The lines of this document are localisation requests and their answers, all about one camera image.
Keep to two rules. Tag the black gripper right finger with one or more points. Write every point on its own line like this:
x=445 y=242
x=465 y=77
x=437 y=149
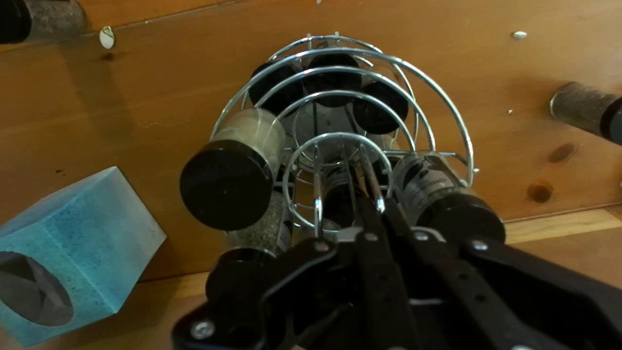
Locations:
x=472 y=299

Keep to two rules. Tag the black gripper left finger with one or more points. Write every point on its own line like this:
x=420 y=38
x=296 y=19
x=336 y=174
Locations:
x=362 y=285

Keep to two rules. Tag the black-capped glass spice jar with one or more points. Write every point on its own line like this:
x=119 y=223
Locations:
x=457 y=217
x=51 y=17
x=379 y=110
x=332 y=81
x=583 y=108
x=226 y=186
x=259 y=227

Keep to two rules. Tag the small white pellet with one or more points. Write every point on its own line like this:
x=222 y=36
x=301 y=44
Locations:
x=519 y=34
x=107 y=38

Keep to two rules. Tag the blue sponge block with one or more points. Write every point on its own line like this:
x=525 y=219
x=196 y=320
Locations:
x=78 y=254

